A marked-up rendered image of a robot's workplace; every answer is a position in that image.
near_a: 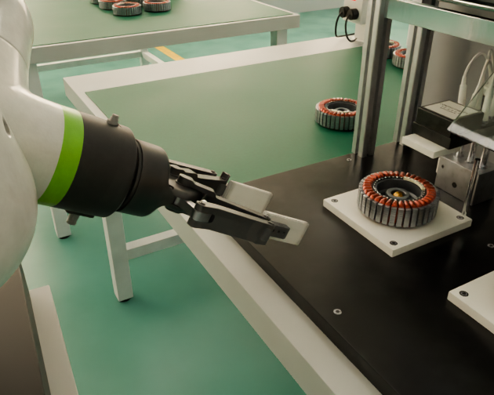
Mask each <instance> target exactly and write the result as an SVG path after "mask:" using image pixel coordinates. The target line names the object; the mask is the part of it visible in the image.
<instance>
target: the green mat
mask: <svg viewBox="0 0 494 395"><path fill-rule="evenodd" d="M361 59H362V46H359V47H354V48H349V49H341V50H336V51H331V52H326V53H317V54H312V55H307V56H298V57H293V58H288V59H283V60H275V61H270V62H265V63H255V64H250V65H245V66H240V67H232V68H227V69H222V70H217V71H208V72H203V73H198V74H189V75H184V76H179V77H175V78H166V79H161V80H156V81H151V82H142V83H137V84H132V85H123V86H118V87H113V88H108V89H99V90H94V91H89V92H85V94H86V95H87V96H88V97H89V98H90V99H91V100H92V101H93V102H94V103H95V104H96V105H97V106H98V107H99V109H100V110H101V111H102V112H103V113H104V114H105V115H106V116H107V118H108V119H110V117H111V116H112V114H116V115H118V116H119V117H118V124H120V125H124V126H126V127H128V128H130V129H131V130H132V132H133V135H134V136H135V139H138V140H142V141H144V142H147V143H151V144H154V145H156V146H159V147H161V148H162V149H163V150H164V151H165V152H166V153H167V155H168V158H169V159H170V160H174V161H179V162H182V163H185V164H189V165H194V166H198V167H201V168H204V169H209V170H213V171H215V172H216V173H217V175H216V176H221V174H222V172H226V173H228V174H230V175H231V176H230V178H229V180H228V181H227V183H229V181H230V180H233V181H235V182H238V183H245V182H248V181H252V180H255V179H260V178H263V177H266V176H271V175H274V174H277V173H280V172H285V171H289V170H292V169H297V168H300V167H303V166H306V165H311V164H314V163H318V162H320V161H326V160H329V159H332V158H337V157H340V156H344V155H346V154H351V153H353V152H351V151H352V143H353V136H354V130H350V131H349V130H347V131H344V130H342V131H340V129H339V130H335V129H328V128H326V127H324V126H322V125H320V124H318V123H317V122H316V121H315V109H316V104H317V103H319V102H321V101H323V100H327V99H330V98H332V99H333V98H343V100H344V99H345V98H348V99H352V100H358V87H359V80H360V73H361ZM403 70H404V69H402V68H399V67H396V66H394V65H393V64H392V59H391V58H390V59H387V64H386V70H385V76H384V82H383V93H382V100H381V105H380V116H379V122H378V129H377V134H376V145H375V147H377V146H380V145H384V144H386V143H392V142H394V141H393V137H394V127H395V122H396V117H397V111H398V101H399V96H400V91H401V81H402V75H403Z"/></svg>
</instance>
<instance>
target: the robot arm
mask: <svg viewBox="0 0 494 395"><path fill-rule="evenodd" d="M33 41H34V25H33V21H32V18H31V13H30V11H29V8H28V7H27V4H26V2H25V1H24V0H0V287H2V286H3V285H4V284H5V283H6V282H7V281H8V279H10V277H11V276H12V275H13V274H14V272H15V271H16V269H17V268H18V266H19V265H20V264H21V262H22V261H23V259H24V257H25V255H26V254H27V251H28V249H29V247H30V244H31V241H32V238H33V236H34V232H35V227H36V222H37V214H38V205H45V206H49V207H53V208H60V209H64V210H65V211H66V212H67V213H68V214H69V215H68V218H67V221H66V222H67V223H68V224H70V225H73V226H74V225H76V223H77V220H78V218H79V216H85V217H89V218H94V216H98V217H108V216H110V215H111V214H113V213H114V212H121V213H125V214H129V215H133V216H140V217H143V216H148V215H150V214H151V213H152V212H153V211H155V210H156V209H157V208H160V207H162V206H165V208H166V209H167V210H169V211H171V212H175V213H177V214H180V213H183V214H185V215H188V216H190V217H189V219H188V221H187V224H188V225H189V226H191V227H193V228H198V229H207V230H212V231H216V232H218V233H221V234H226V235H229V236H232V237H236V238H240V239H242V240H246V241H251V242H253V243H254V244H259V245H266V243H267V241H268V239H272V240H276V241H282V242H286V243H290V244H293V245H298V244H299V243H300V241H301V239H302V237H303V236H304V234H305V232H306V230H307V228H308V227H309V223H308V222H306V221H303V220H299V219H294V218H291V217H288V216H283V215H280V214H277V213H273V212H268V211H265V209H266V207H267V205H268V203H269V201H270V199H271V197H272V195H273V194H272V193H271V192H268V191H265V190H261V189H258V188H255V187H251V186H248V185H245V184H243V183H238V182H235V181H233V180H230V181H229V183H227V181H228V180H229V178H230V176H231V175H230V174H228V173H226V172H222V174H221V176H216V175H217V173H216V172H215V171H213V170H209V169H204V168H201V167H198V166H194V165H189V164H185V163H182V162H179V161H174V160H170V159H169V158H168V155H167V153H166V152H165V151H164V150H163V149H162V148H161V147H159V146H156V145H154V144H151V143H147V142H144V141H142V140H138V139H135V136H134V135H133V132H132V130H131V129H130V128H128V127H126V126H124V125H120V124H118V117H119V116H118V115H116V114H112V116H111V117H110V119H107V120H105V119H102V118H98V117H96V116H93V115H91V114H87V113H84V112H81V111H77V110H75V109H72V108H69V107H65V106H63V105H60V104H58V103H54V102H52V101H49V100H46V99H43V98H41V97H40V96H36V95H35V94H33V93H31V92H30V90H29V81H28V75H29V66H30V59H31V50H32V45H33ZM221 195H222V197H221ZM202 198H204V200H202Z"/></svg>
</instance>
